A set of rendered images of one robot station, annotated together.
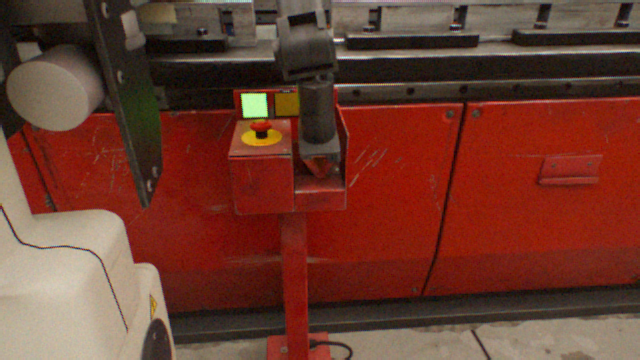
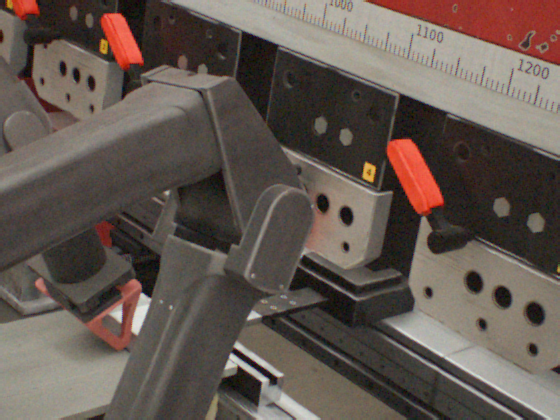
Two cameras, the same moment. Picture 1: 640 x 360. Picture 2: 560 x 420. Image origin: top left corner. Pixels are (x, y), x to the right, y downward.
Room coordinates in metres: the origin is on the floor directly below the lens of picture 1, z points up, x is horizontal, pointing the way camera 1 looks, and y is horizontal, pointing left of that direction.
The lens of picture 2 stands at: (0.30, -0.48, 1.56)
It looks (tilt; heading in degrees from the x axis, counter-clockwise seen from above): 21 degrees down; 50
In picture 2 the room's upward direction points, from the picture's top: 9 degrees clockwise
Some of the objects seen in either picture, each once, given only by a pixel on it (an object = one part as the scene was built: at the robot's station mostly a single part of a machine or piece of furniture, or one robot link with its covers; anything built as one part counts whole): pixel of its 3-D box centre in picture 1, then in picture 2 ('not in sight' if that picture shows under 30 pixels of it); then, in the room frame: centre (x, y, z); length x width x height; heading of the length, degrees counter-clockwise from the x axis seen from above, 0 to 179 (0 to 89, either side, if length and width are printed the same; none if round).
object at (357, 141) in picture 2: not in sight; (350, 155); (0.97, 0.23, 1.26); 0.15 x 0.09 x 0.17; 95
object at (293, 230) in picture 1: (295, 289); not in sight; (0.67, 0.06, 0.39); 0.05 x 0.05 x 0.54; 5
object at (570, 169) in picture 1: (571, 170); not in sight; (0.89, -0.63, 0.59); 0.15 x 0.02 x 0.07; 95
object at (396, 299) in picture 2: not in sight; (307, 292); (1.12, 0.41, 1.01); 0.26 x 0.12 x 0.05; 5
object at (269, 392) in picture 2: not in sight; (210, 347); (0.96, 0.38, 0.99); 0.20 x 0.03 x 0.03; 95
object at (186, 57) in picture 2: not in sight; (212, 90); (0.96, 0.43, 1.26); 0.15 x 0.09 x 0.17; 95
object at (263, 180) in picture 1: (288, 149); not in sight; (0.67, 0.06, 0.75); 0.20 x 0.16 x 0.18; 95
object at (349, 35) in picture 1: (410, 39); not in sight; (0.95, -0.20, 0.89); 0.30 x 0.05 x 0.03; 95
